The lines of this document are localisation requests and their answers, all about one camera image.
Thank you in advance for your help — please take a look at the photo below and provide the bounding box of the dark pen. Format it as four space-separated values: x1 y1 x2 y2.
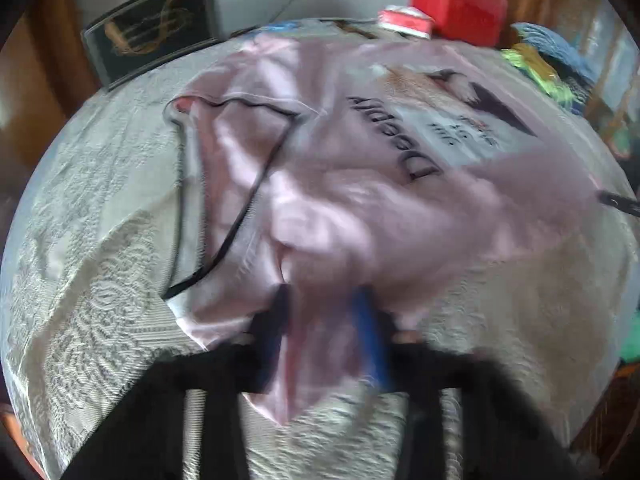
335 20 377 40

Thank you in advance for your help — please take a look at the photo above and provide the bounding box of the framed dark picture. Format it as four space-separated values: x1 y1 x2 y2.
80 0 223 92

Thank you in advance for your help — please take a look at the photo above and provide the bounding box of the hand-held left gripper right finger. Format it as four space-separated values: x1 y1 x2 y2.
350 292 581 480

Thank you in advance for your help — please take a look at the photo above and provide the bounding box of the light blue folded cloth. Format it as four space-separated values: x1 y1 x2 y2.
512 22 598 86

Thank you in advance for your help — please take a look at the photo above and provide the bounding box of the red and white tissue box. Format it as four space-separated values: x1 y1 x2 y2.
377 5 435 40

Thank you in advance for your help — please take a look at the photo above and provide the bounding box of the blue denim cloth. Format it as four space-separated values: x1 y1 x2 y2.
570 80 597 117

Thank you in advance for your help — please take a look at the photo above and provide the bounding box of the cream lace tablecloth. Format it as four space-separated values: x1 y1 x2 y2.
0 15 640 480

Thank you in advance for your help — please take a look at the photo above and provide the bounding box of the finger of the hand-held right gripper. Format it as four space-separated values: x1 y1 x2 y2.
597 189 640 218

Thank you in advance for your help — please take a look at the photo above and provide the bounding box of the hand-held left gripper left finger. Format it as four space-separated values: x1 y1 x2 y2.
60 285 292 480

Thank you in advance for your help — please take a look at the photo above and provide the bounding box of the yellow folded cloth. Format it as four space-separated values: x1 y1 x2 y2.
500 42 551 78

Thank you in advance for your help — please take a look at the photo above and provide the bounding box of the bright green cloth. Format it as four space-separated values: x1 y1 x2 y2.
520 60 576 105

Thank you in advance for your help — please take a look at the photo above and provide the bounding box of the red bear-embossed suitcase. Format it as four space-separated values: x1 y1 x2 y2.
410 0 508 47

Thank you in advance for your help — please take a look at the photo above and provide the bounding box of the pink printed t-shirt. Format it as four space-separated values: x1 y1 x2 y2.
162 35 606 428

